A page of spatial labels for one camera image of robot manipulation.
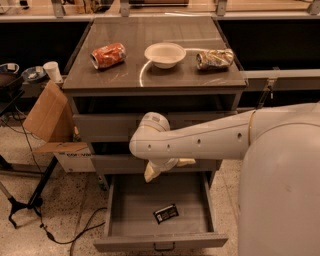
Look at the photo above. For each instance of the crushed gold soda can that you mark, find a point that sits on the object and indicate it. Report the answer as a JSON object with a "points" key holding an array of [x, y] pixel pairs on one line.
{"points": [[215, 59]]}

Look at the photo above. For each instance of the black rxbar chocolate wrapper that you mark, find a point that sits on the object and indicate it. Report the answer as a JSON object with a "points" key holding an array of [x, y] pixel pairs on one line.
{"points": [[166, 213]]}

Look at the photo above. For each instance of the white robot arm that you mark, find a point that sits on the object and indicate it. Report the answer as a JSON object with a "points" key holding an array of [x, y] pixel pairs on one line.
{"points": [[279, 189]]}

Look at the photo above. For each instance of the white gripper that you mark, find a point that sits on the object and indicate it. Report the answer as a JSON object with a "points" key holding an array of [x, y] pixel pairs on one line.
{"points": [[165, 164]]}

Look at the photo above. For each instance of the blue bowl on shelf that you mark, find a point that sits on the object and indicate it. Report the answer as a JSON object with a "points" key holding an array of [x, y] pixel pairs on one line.
{"points": [[34, 74]]}

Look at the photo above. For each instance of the white paper bowl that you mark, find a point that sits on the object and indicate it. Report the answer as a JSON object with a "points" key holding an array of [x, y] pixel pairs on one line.
{"points": [[165, 55]]}

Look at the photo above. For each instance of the brown cardboard box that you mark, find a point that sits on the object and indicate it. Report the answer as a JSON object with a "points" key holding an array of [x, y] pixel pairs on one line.
{"points": [[51, 119]]}

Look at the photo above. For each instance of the grey middle drawer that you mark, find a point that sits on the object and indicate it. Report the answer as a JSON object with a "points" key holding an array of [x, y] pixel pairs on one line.
{"points": [[128, 164]]}

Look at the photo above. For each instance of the white paper cup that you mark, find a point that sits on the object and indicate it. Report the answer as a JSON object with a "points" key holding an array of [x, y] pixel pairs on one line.
{"points": [[52, 70]]}

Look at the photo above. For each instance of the grey top drawer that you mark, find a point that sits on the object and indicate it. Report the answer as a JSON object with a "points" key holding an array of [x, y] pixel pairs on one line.
{"points": [[120, 127]]}

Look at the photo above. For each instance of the grey open bottom drawer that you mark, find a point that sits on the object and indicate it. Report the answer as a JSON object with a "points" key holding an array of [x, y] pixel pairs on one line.
{"points": [[131, 226]]}

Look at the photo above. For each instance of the crushed orange soda can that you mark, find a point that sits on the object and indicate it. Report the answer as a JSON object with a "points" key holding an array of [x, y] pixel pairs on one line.
{"points": [[107, 56]]}

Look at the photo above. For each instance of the grey drawer cabinet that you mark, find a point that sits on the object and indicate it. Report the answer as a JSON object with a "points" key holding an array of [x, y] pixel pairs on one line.
{"points": [[137, 86]]}

